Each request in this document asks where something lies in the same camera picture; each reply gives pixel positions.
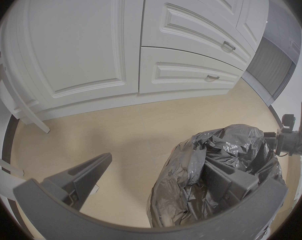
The grey curtain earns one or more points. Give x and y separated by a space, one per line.
270 66

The grey padded white chair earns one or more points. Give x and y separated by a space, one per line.
1 109

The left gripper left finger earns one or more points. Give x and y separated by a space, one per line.
88 179

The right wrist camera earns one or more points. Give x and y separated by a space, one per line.
288 121

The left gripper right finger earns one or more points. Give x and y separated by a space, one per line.
235 184

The white wardrobe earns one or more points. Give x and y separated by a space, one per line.
78 46

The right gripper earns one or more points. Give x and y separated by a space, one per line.
289 144

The black plastic bag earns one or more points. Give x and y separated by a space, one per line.
180 184

